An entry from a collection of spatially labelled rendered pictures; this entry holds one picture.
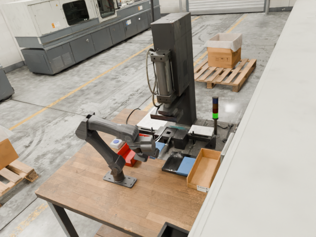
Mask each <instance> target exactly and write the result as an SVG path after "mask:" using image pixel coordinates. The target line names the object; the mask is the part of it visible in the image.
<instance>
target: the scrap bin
mask: <svg viewBox="0 0 316 237"><path fill-rule="evenodd" d="M139 136H144V137H150V135H144V134H139ZM117 154H118V155H121V156H122V157H123V158H124V159H125V161H126V163H125V166H129V167H133V166H134V165H135V163H136V162H137V160H135V159H134V156H135V152H133V151H132V150H131V149H130V148H129V146H128V145H127V143H125V144H124V146H123V147H122V148H121V149H120V150H119V151H118V152H117Z"/></svg>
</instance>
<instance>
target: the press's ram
mask: <svg viewBox="0 0 316 237"><path fill-rule="evenodd" d="M185 95H186V93H185V92H183V93H182V94H181V95H180V96H176V99H174V101H173V102H172V104H171V105H169V104H167V103H163V105H162V106H161V107H156V108H155V109H154V110H153V111H152V112H151V113H150V118H151V119H156V120H162V121H169V122H175V123H177V122H178V121H179V120H180V118H181V117H182V115H183V109H178V108H176V107H177V106H178V105H179V104H180V102H181V101H182V100H183V98H184V97H185Z"/></svg>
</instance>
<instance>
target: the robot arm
mask: <svg viewBox="0 0 316 237"><path fill-rule="evenodd" d="M97 131H100V132H104V133H107V134H111V135H113V136H115V137H117V138H119V139H121V140H122V141H124V142H126V143H127V145H128V146H129V148H130V149H131V150H132V151H133V152H135V156H134V159H135V160H139V161H142V162H147V159H148V158H150V156H151V157H154V158H158V157H159V154H160V150H159V149H158V148H156V143H155V141H154V139H153V137H144V136H139V129H138V128H137V127H136V126H133V125H130V124H127V125H125V124H119V123H115V122H111V121H108V120H105V119H102V118H99V117H97V116H96V115H95V112H94V111H91V112H89V114H88V115H87V116H86V118H84V119H83V120H82V121H81V123H80V124H79V126H78V127H77V129H76V131H75V135H76V136H77V137H78V138H79V139H82V140H85V141H86V142H87V143H89V144H90V145H92V146H93V147H94V148H95V149H96V151H97V152H98V153H99V154H100V155H101V156H102V157H103V158H104V160H105V161H106V163H107V164H108V167H109V168H110V169H111V171H108V172H107V173H106V175H105V176H104V177H103V180H104V181H107V182H111V183H114V184H117V185H120V186H124V187H127V188H132V187H133V186H134V184H135V183H136V181H137V179H136V178H134V177H131V176H127V175H124V173H123V167H124V165H125V163H126V161H125V159H124V158H123V157H122V156H121V155H118V154H117V153H115V152H114V151H113V150H112V149H111V148H110V147H109V146H108V145H107V144H106V142H105V141H104V140H103V139H102V138H101V137H100V135H99V134H98V132H97Z"/></svg>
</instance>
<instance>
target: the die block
mask: <svg viewBox="0 0 316 237"><path fill-rule="evenodd" d="M188 133H189V132H188ZM188 133H187V135H186V136H185V138H184V140H183V141H180V140H175V139H172V141H173V142H174V148H175V149H180V150H184V149H185V147H186V145H187V144H188V142H189V138H188ZM157 138H158V136H155V140H156V139H157ZM168 139H169V138H164V137H162V138H161V139H160V140H159V142H161V143H165V144H166V142H167V141H168Z"/></svg>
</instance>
